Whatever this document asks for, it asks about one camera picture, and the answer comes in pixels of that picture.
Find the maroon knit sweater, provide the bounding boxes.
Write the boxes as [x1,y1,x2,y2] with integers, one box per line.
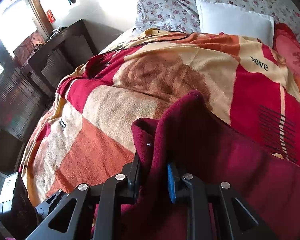
[121,91,300,239]

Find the red orange patchwork blanket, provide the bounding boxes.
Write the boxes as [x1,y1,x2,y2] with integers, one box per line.
[20,29,300,205]

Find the dark wooden slatted cabinet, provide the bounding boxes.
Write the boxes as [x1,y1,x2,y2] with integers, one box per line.
[0,67,44,141]

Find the dark wooden bedside table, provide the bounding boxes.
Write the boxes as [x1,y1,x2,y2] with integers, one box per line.
[23,19,100,99]

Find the red heart-shaped cushion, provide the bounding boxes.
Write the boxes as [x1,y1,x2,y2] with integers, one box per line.
[273,23,300,78]

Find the white pillow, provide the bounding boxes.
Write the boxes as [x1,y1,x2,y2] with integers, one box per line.
[196,0,275,47]

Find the floral white quilt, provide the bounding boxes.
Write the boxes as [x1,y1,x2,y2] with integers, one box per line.
[135,0,300,43]

